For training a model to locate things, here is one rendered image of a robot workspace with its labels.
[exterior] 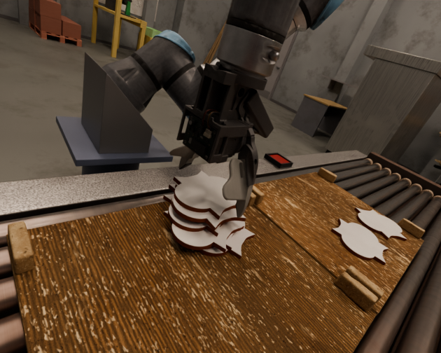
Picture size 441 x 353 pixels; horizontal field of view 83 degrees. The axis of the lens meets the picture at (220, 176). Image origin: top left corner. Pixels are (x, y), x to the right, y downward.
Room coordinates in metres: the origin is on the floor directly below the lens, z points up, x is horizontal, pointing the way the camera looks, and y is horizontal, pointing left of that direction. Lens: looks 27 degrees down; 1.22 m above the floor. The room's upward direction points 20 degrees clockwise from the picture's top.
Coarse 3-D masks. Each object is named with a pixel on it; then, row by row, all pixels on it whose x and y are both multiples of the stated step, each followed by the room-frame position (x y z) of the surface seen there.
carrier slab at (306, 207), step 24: (264, 192) 0.55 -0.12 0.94; (288, 192) 0.60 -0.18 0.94; (312, 192) 0.65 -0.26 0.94; (336, 192) 0.72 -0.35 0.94; (288, 216) 0.48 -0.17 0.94; (312, 216) 0.52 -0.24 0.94; (336, 216) 0.56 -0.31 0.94; (312, 240) 0.42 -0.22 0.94; (336, 240) 0.45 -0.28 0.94; (384, 240) 0.53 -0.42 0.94; (408, 240) 0.57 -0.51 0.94; (336, 264) 0.38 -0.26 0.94; (360, 264) 0.40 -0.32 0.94; (408, 264) 0.46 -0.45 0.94; (384, 288) 0.36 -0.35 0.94
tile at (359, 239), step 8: (344, 224) 0.52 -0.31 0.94; (352, 224) 0.53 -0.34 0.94; (336, 232) 0.48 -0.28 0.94; (344, 232) 0.49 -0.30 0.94; (352, 232) 0.50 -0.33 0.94; (360, 232) 0.51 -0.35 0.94; (368, 232) 0.53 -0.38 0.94; (344, 240) 0.45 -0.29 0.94; (352, 240) 0.46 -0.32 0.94; (360, 240) 0.48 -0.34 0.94; (368, 240) 0.49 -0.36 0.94; (376, 240) 0.50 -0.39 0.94; (352, 248) 0.43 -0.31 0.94; (360, 248) 0.44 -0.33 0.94; (368, 248) 0.46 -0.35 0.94; (376, 248) 0.47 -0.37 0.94; (384, 248) 0.48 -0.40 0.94; (360, 256) 0.42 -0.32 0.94; (368, 256) 0.42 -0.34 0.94; (376, 256) 0.44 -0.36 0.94; (384, 264) 0.43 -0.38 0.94
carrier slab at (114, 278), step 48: (48, 240) 0.21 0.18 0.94; (96, 240) 0.24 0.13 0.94; (144, 240) 0.27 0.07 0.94; (288, 240) 0.39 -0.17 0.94; (48, 288) 0.16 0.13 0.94; (96, 288) 0.18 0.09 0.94; (144, 288) 0.20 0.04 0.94; (192, 288) 0.22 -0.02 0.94; (240, 288) 0.25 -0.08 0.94; (288, 288) 0.28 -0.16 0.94; (336, 288) 0.32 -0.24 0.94; (48, 336) 0.12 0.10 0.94; (96, 336) 0.13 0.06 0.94; (144, 336) 0.15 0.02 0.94; (192, 336) 0.16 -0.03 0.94; (240, 336) 0.18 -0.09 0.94; (288, 336) 0.20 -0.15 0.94; (336, 336) 0.23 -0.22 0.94
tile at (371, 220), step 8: (360, 216) 0.59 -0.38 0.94; (368, 216) 0.61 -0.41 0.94; (376, 216) 0.63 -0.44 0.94; (384, 216) 0.65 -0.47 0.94; (368, 224) 0.56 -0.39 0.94; (376, 224) 0.58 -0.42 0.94; (384, 224) 0.60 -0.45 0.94; (392, 224) 0.61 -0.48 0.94; (376, 232) 0.55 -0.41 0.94; (384, 232) 0.55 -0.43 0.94; (392, 232) 0.57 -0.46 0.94; (400, 232) 0.59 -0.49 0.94
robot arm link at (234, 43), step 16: (224, 32) 0.34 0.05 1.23; (240, 32) 0.32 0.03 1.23; (224, 48) 0.33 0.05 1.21; (240, 48) 0.32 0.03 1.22; (256, 48) 0.32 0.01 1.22; (272, 48) 0.33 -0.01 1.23; (224, 64) 0.33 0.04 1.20; (240, 64) 0.32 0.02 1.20; (256, 64) 0.32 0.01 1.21; (272, 64) 0.34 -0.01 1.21
